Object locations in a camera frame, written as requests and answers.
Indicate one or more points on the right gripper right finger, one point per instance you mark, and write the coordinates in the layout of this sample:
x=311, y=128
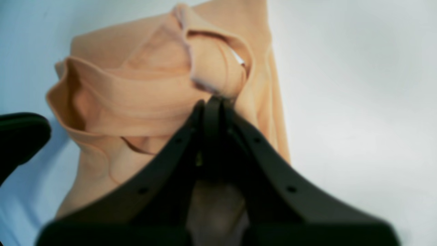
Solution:
x=284, y=208

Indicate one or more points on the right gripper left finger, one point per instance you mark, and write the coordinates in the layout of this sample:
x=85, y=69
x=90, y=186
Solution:
x=151, y=208

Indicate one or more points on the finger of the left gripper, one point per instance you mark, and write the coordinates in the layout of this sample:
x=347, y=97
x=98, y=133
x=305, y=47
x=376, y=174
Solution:
x=22, y=135

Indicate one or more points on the peach orange T-shirt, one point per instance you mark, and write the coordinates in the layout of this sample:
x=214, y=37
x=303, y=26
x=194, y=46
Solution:
x=125, y=90

